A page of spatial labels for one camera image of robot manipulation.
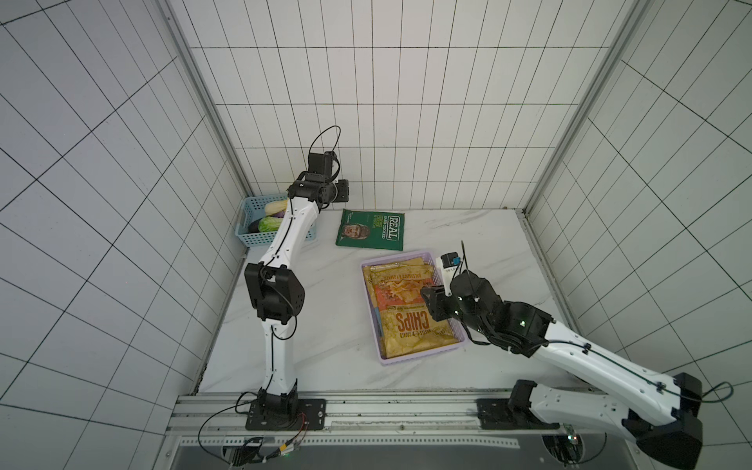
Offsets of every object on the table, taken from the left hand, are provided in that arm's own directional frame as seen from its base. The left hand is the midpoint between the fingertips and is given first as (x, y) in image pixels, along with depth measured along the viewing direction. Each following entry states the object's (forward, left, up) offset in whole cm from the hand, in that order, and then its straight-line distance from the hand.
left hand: (341, 194), depth 92 cm
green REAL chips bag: (+6, -9, -24) cm, 26 cm away
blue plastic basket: (+14, +40, -21) cm, 47 cm away
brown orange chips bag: (-34, -20, -17) cm, 43 cm away
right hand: (-35, -22, -2) cm, 41 cm away
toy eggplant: (+4, +36, -21) cm, 42 cm away
